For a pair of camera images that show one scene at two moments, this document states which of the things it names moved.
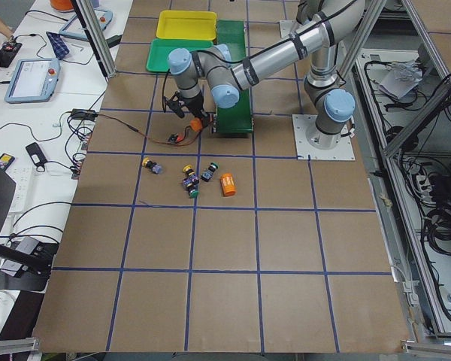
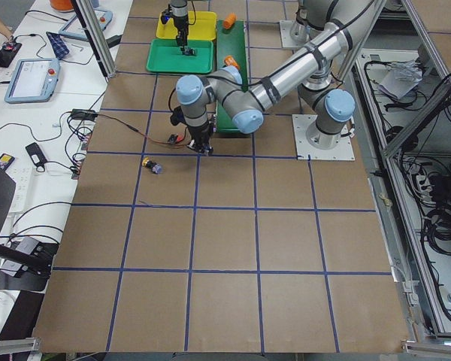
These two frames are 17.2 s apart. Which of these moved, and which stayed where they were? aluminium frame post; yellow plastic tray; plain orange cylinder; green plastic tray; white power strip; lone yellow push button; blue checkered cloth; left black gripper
Moved: plain orange cylinder; left black gripper
Stayed: aluminium frame post; white power strip; yellow plastic tray; lone yellow push button; blue checkered cloth; green plastic tray
